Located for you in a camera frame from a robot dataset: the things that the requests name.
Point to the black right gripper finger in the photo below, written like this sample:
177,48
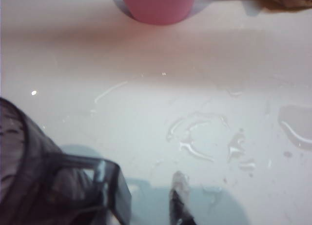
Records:
179,203

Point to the pink plastic watering can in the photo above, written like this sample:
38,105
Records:
156,6

